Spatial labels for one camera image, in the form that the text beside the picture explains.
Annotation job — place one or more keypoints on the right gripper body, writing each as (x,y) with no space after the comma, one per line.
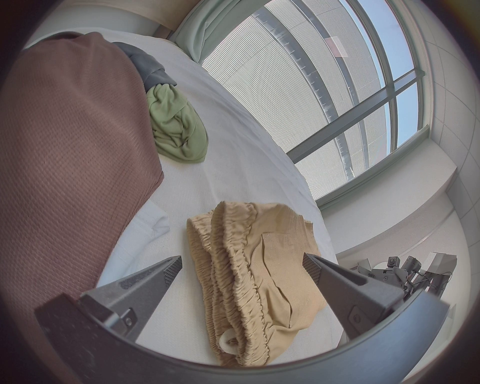
(371,270)

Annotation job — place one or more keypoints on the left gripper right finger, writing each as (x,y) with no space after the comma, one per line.
(352,300)

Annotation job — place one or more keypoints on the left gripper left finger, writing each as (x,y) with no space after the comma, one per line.
(135,296)

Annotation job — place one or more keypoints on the tan shorts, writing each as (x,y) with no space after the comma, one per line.
(255,262)

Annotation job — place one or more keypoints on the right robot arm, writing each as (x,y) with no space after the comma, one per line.
(442,270)

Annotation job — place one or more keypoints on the bed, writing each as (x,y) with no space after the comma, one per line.
(225,150)

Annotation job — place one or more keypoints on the white garment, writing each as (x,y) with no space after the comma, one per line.
(146,228)

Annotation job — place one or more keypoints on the dark brown garment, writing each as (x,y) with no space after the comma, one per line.
(75,150)

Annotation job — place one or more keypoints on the green garment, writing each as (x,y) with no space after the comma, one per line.
(176,127)

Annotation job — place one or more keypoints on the window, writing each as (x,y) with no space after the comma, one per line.
(281,75)

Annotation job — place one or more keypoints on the black garment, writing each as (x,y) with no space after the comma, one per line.
(150,67)

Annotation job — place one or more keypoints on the grey-green curtain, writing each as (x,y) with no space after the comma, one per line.
(195,33)

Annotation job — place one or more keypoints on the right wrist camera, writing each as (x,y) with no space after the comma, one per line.
(393,261)

